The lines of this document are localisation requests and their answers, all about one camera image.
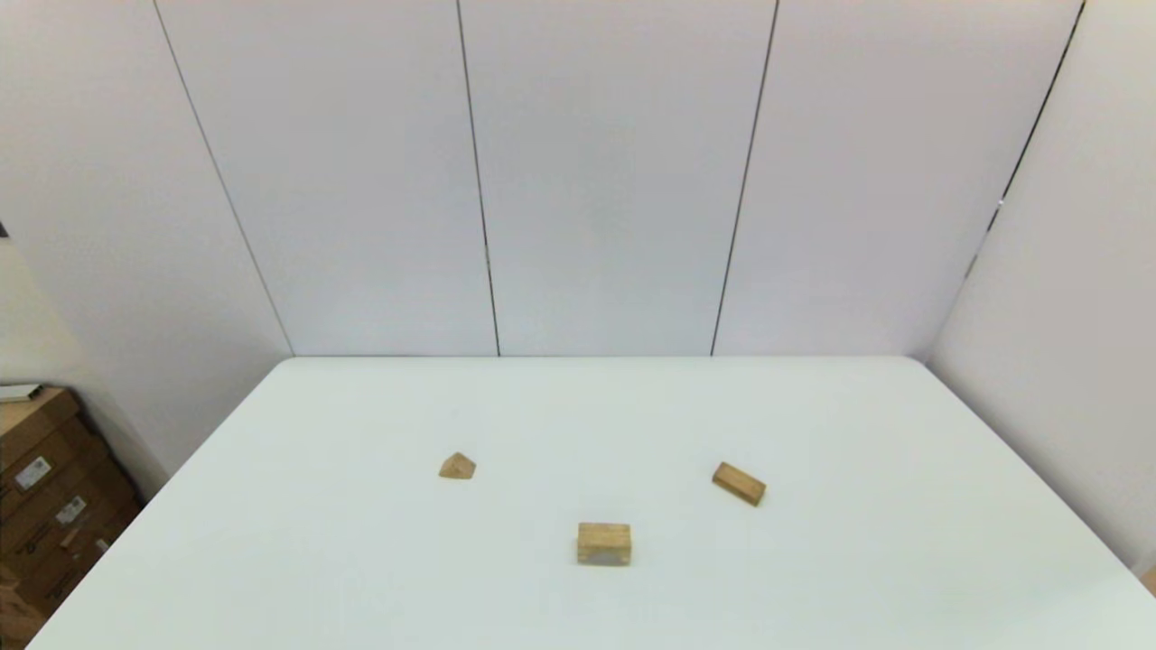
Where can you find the arched wooden building block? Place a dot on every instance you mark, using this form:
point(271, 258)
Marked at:
point(604, 542)

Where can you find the rectangular wooden building block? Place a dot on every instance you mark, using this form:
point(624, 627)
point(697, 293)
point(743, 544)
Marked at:
point(739, 483)

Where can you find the triangular wooden building block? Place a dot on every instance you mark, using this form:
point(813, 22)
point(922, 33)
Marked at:
point(457, 467)

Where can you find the brown cardboard box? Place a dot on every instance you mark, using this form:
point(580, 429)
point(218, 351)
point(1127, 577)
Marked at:
point(36, 433)
point(54, 582)
point(63, 519)

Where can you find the flat white object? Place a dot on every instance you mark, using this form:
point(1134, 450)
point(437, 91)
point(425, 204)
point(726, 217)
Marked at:
point(18, 393)

